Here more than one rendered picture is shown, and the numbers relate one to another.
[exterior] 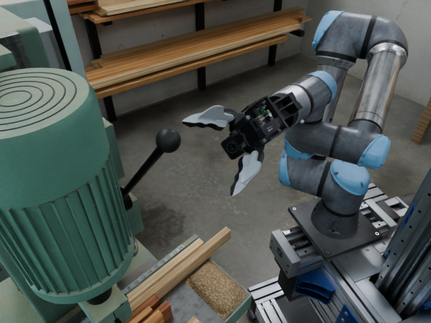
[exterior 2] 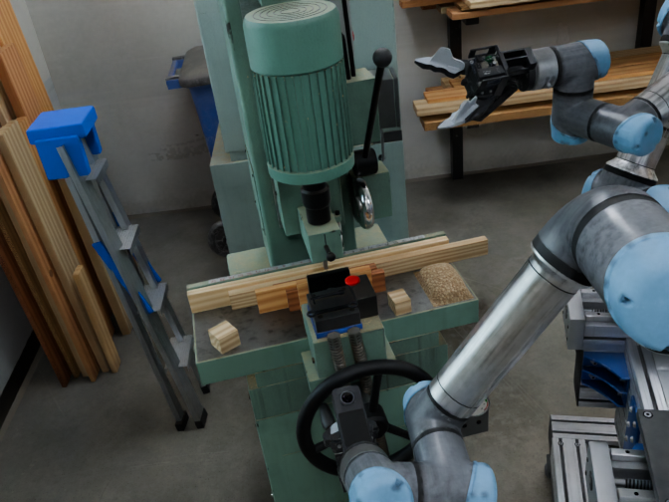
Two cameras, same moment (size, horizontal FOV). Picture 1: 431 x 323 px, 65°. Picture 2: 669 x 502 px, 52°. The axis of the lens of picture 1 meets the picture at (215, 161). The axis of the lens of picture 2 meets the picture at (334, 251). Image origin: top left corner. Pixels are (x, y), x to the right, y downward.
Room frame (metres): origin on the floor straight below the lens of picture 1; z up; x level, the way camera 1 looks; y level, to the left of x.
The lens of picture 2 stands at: (-0.67, -0.55, 1.77)
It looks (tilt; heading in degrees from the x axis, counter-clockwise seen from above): 31 degrees down; 37
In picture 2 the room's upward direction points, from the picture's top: 7 degrees counter-clockwise
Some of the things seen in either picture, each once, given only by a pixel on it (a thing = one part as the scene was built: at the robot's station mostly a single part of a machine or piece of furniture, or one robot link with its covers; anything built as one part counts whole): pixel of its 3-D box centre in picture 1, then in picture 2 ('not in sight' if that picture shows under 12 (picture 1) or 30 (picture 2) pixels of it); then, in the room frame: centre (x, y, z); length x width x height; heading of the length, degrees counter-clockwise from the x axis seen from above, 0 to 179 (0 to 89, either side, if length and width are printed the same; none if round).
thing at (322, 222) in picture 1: (337, 211); not in sight; (0.74, -0.40, 0.87); 0.15 x 0.15 x 0.10
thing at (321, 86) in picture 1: (309, 95); (575, 64); (0.64, -0.20, 1.34); 0.11 x 0.08 x 0.09; 135
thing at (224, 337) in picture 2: not in sight; (224, 337); (0.08, 0.31, 0.92); 0.05 x 0.04 x 0.04; 71
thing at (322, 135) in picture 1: (308, 134); (577, 116); (0.63, -0.21, 1.25); 0.11 x 0.08 x 0.11; 63
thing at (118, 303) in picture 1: (99, 297); (321, 233); (0.36, 0.24, 1.03); 0.14 x 0.07 x 0.09; 45
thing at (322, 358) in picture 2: not in sight; (342, 333); (0.20, 0.10, 0.92); 0.15 x 0.13 x 0.09; 135
